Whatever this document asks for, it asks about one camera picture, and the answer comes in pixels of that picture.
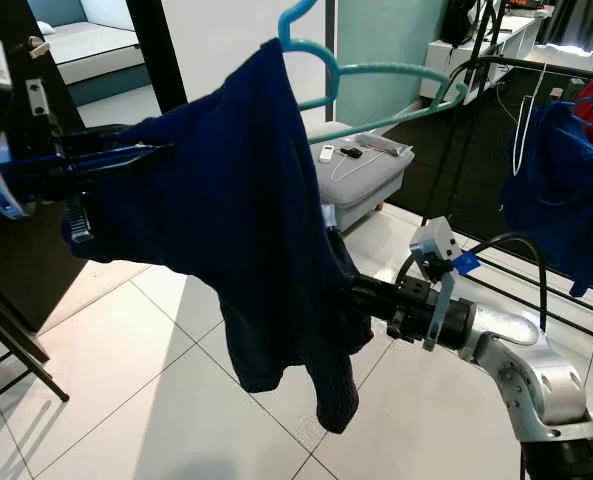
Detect navy blue garment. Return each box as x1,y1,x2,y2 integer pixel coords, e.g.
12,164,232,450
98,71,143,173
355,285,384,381
69,38,377,435

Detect teal plastic hanger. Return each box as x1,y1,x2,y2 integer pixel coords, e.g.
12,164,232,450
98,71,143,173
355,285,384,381
278,0,470,144

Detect grey storage box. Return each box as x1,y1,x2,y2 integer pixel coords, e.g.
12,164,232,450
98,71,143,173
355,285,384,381
314,130,417,234

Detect white bed mattress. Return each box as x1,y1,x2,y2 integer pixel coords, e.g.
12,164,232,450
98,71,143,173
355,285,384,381
36,0,139,108

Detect black folding stand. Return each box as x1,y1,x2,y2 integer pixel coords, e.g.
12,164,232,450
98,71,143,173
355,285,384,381
0,270,72,404

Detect dark blue shirt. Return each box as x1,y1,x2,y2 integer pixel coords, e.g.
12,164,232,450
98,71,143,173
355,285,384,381
499,98,593,299

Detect white shelf unit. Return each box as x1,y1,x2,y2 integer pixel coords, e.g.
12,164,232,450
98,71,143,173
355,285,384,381
419,10,549,103

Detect black metal clothes rack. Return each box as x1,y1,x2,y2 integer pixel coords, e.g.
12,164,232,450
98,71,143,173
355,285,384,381
421,52,593,331

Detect black backpack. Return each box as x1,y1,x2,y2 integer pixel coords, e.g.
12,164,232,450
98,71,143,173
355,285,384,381
439,0,484,48

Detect dark curtains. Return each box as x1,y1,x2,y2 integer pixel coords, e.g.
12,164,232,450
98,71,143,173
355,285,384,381
531,0,593,56

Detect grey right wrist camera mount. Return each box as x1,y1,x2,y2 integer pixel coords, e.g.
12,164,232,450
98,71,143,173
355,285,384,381
409,216,467,353

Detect black door frame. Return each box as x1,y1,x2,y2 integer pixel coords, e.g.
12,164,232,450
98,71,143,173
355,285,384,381
126,0,194,116

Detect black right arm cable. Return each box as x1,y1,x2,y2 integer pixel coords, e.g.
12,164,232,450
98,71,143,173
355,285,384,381
396,232,550,333

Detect white wire hanger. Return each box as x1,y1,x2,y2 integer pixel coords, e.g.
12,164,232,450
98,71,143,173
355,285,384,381
514,62,550,177

